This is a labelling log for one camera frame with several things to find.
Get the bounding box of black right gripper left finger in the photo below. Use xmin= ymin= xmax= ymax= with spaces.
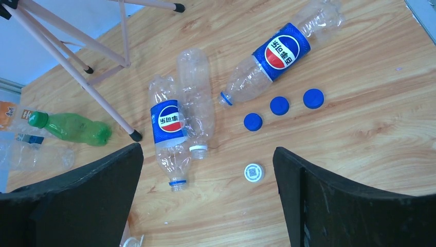
xmin=1 ymin=143 xmax=143 ymax=246

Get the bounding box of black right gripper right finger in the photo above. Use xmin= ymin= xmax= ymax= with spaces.
xmin=273 ymin=147 xmax=435 ymax=246

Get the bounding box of white bottle cap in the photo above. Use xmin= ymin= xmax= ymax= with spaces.
xmin=244 ymin=163 xmax=265 ymax=183

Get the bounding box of pepsi bottle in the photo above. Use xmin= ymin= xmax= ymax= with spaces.
xmin=217 ymin=1 xmax=345 ymax=108
xmin=149 ymin=75 xmax=191 ymax=192

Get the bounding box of clear bottle blue cap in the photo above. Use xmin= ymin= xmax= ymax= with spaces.
xmin=1 ymin=138 xmax=75 ymax=171

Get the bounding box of green plastic bottle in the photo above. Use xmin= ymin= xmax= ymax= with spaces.
xmin=28 ymin=111 xmax=112 ymax=146

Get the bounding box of orange tea bottle standing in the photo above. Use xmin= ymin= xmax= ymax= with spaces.
xmin=0 ymin=100 xmax=52 ymax=137

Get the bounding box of clear unlabelled plastic bottle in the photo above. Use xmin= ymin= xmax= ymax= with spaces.
xmin=177 ymin=48 xmax=215 ymax=160

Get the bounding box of pink music stand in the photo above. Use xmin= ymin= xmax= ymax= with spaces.
xmin=1 ymin=0 xmax=186 ymax=142

